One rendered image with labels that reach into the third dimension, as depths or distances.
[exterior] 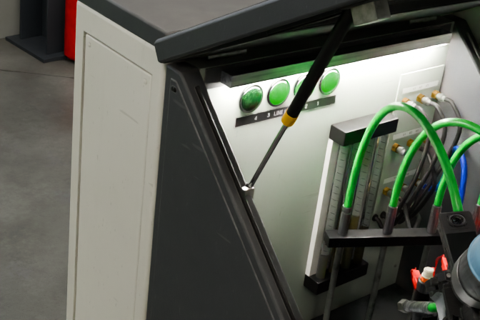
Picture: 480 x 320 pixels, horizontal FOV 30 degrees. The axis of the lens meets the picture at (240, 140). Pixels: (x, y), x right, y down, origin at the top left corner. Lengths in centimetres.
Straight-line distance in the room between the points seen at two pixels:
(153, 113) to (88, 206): 33
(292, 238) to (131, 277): 32
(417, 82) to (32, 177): 252
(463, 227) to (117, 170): 63
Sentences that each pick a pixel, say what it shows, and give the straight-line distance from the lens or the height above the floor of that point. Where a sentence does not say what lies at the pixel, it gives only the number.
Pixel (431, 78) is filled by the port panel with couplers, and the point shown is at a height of 134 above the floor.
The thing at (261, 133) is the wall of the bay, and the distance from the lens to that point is 153.
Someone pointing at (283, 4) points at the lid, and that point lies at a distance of 113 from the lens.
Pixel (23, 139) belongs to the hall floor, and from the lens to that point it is 435.
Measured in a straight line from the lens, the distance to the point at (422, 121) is 138.
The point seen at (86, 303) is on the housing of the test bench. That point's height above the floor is 86.
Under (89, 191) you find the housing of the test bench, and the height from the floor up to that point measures 112.
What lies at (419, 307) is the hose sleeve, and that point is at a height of 116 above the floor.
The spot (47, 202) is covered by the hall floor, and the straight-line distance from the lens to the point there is 384.
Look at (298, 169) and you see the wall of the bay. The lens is 164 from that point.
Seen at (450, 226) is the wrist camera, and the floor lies 136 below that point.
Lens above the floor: 196
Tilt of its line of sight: 26 degrees down
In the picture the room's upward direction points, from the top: 7 degrees clockwise
